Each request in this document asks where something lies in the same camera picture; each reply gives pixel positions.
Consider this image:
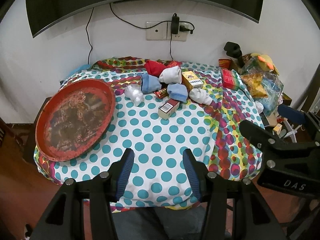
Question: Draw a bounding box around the maroon cigarette box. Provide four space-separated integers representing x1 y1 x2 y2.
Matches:
158 99 180 120

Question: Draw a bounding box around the white sock front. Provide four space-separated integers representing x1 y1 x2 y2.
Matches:
189 88 213 105

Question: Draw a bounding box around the white sock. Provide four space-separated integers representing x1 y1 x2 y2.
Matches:
159 66 182 84
189 88 213 105

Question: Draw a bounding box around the light blue sock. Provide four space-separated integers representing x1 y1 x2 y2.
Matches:
141 73 162 94
167 83 188 102

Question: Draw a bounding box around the clear plastic sock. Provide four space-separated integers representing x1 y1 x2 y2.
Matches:
124 84 144 106

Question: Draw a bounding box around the red candy wrapper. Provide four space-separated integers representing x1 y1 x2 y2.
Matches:
154 88 169 99

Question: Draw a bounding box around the yellow medicine box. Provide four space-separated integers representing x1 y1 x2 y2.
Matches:
182 71 203 91

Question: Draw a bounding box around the red sock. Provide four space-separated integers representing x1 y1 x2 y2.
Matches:
165 61 182 68
144 60 167 77

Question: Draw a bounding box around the polka dot tablecloth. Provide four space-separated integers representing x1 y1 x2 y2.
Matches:
34 57 263 212

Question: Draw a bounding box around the pile of snack bags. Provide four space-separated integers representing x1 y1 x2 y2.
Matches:
240 53 284 116

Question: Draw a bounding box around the red green box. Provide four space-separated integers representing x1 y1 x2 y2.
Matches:
221 68 240 91

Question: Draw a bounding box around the round red tray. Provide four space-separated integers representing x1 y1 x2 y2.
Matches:
35 79 116 161

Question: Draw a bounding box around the black power adapter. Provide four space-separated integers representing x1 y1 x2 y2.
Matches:
170 13 180 35

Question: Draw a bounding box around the black clamp mount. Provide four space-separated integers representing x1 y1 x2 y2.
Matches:
223 41 245 68

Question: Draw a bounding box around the black monitor cable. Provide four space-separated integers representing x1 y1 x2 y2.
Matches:
85 7 95 65

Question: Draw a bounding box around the white wall socket plate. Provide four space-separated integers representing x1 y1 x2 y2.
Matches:
145 22 189 42

